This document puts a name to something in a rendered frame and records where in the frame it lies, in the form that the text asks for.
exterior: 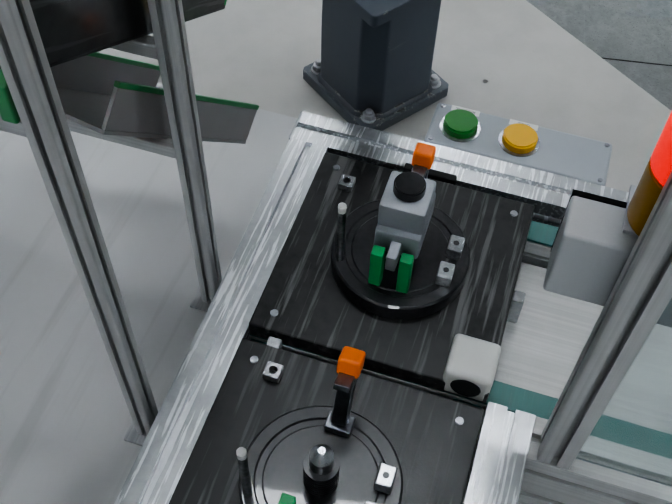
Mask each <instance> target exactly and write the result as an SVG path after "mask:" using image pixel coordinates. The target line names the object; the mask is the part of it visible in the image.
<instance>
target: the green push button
mask: <svg viewBox="0 0 672 504"><path fill-rule="evenodd" d="M443 128H444V130H445V132H446V133H447V134H448V135H450V136H451V137H454V138H457V139H467V138H470V137H472V136H473V135H474V134H475V133H476V132H477V128H478V119H477V117H476V116H475V115H474V114H473V113H471V112H470V111H467V110H463V109H456V110H452V111H450V112H448V113H447V114H446V115H445V117H444V122H443Z"/></svg>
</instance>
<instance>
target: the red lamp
mask: <svg viewBox="0 0 672 504"><path fill-rule="evenodd" d="M650 165H651V169H652V172H653V174H654V176H655V178H656V179H657V180H658V182H659V183H660V184H661V185H662V186H664V185H665V183H666V181H667V179H668V177H669V175H670V173H671V171H672V111H671V113H670V116H669V118H668V120H667V122H666V124H665V126H664V129H663V131H662V133H661V135H660V137H659V140H658V142H657V144H656V146H655V148H654V151H653V153H652V156H651V159H650Z"/></svg>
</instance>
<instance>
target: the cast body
mask: <svg viewBox="0 0 672 504"><path fill-rule="evenodd" d="M435 190H436V182H435V181H433V180H429V179H425V178H423V177H422V176H421V175H419V174H417V173H415V172H403V173H402V172H398V171H392V173H391V174H390V177H389V180H388V182H387V185H386V188H385V190H384V193H383V196H382V199H381V201H380V204H379V212H378V224H377V226H376V229H375V239H374V245H378V246H381V247H385V248H386V251H387V252H388V253H387V256H386V262H385V269H386V270H390V271H393V272H394V271H395V269H396V266H397V263H398V260H399V257H400V255H402V253H407V254H411V255H414V259H417V258H418V256H419V253H420V250H421V247H422V244H423V241H424V238H425V235H426V232H427V229H428V226H429V222H430V219H431V216H432V213H433V209H434V204H435V198H436V193H435Z"/></svg>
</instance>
